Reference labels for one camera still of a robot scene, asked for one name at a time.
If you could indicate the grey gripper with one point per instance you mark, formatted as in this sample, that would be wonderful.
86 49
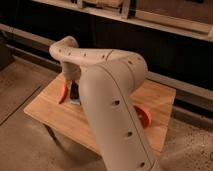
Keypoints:
71 72

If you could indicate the black eraser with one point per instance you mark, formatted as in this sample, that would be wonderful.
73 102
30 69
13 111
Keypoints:
74 94

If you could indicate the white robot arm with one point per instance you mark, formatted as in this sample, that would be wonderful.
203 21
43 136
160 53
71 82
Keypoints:
107 78

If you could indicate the white sponge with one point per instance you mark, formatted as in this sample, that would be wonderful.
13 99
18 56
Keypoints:
75 101

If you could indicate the wooden table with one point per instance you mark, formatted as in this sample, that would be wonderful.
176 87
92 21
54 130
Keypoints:
70 121

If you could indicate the orange bowl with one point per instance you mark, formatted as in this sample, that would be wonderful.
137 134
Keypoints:
144 115

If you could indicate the wooden shelf unit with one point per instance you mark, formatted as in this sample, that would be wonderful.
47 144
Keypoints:
178 61

